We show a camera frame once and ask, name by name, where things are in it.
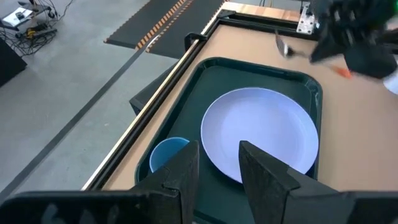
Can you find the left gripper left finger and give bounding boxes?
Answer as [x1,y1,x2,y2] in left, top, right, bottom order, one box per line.
[132,140,200,224]

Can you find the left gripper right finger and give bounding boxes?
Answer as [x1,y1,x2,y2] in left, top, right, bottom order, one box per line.
[238,140,355,224]

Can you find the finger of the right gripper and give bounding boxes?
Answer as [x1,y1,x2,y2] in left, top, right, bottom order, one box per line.
[344,45,398,78]
[310,39,345,63]

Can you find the light blue cup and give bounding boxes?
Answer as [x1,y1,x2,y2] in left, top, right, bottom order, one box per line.
[149,136,190,174]

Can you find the spoon with orange handle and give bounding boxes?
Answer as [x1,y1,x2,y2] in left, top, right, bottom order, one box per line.
[274,29,354,79]

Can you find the lilac round plate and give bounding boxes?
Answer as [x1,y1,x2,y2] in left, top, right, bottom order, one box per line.
[200,86,320,184]

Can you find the dark green serving tray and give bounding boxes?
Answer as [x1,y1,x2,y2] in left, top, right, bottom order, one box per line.
[134,57,323,224]

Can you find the black floor mat orange stripes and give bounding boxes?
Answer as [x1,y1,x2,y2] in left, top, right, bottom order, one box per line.
[146,0,225,60]
[104,0,187,50]

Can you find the black power strip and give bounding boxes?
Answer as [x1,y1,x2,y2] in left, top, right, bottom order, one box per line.
[15,23,58,40]

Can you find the black cabinet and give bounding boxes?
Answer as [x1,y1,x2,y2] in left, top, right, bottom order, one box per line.
[0,37,28,88]

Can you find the white flat device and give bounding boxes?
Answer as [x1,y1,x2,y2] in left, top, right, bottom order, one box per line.
[1,6,34,28]

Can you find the silver perforated mounting bracket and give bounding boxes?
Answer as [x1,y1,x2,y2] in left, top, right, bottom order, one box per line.
[296,2,318,35]

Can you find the black frame clamp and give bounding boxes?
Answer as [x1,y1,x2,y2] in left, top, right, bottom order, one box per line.
[183,32,208,52]

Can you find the black floor cable tangle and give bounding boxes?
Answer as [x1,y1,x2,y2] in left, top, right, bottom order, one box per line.
[0,0,75,57]

